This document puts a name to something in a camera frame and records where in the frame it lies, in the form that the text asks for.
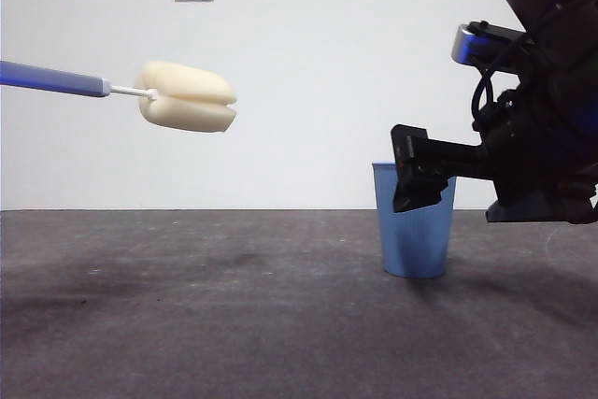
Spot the blue ribbed plastic cup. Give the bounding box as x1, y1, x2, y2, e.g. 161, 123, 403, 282
371, 162, 458, 279

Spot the grey-handled sponge cup brush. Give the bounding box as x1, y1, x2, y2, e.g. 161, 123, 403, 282
0, 60, 238, 135

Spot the black camera cable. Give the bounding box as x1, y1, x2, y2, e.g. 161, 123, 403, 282
470, 20, 536, 135

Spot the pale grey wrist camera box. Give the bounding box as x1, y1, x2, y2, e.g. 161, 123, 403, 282
450, 22, 530, 66

